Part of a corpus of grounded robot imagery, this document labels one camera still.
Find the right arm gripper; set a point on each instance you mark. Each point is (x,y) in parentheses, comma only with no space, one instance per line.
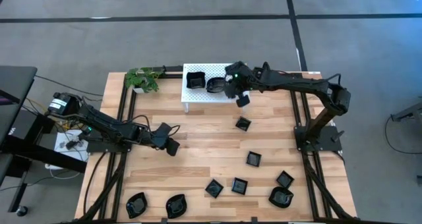
(239,80)

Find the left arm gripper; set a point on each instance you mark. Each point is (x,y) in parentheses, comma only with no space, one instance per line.
(163,136)

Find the small white power adapter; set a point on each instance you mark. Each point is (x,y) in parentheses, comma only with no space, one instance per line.
(52,167)

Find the white perforated metal rack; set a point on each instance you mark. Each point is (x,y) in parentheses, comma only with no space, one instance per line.
(198,97)

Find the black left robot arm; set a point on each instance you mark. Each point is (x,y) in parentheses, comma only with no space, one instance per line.
(105,123)

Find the grey metal stand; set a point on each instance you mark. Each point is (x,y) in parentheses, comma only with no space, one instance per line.
(409,113)

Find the green plant in white pot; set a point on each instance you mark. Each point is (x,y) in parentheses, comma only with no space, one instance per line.
(143,79)

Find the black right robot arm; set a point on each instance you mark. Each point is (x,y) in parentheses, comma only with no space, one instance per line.
(296,82)

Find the black small square mini plate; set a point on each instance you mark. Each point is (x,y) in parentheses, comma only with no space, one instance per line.
(253,159)
(285,179)
(214,188)
(243,124)
(239,186)

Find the black wavy square mini plate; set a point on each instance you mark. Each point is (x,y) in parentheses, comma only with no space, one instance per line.
(195,82)

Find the black desk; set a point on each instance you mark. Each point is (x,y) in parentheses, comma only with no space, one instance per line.
(18,79)

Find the black table edge bracket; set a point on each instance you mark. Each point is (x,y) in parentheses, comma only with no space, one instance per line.
(254,220)
(163,221)

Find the white power strip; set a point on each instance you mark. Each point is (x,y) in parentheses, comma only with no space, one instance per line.
(77,155)

